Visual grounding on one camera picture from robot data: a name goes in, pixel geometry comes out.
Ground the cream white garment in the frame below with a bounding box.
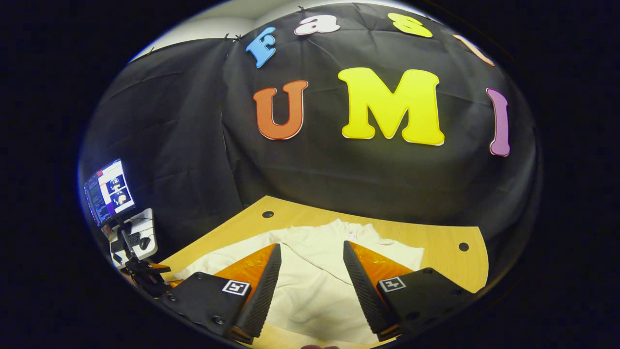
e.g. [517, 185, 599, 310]
[174, 218, 425, 345]

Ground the white side table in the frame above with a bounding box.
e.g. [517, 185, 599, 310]
[108, 208, 159, 270]

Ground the black backdrop cloth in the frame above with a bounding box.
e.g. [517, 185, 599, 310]
[77, 2, 541, 272]

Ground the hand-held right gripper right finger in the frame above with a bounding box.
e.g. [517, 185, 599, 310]
[343, 240, 478, 341]

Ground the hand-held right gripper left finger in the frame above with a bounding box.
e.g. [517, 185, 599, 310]
[157, 243, 282, 345]

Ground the computer monitor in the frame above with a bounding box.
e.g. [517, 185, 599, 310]
[83, 159, 137, 227]

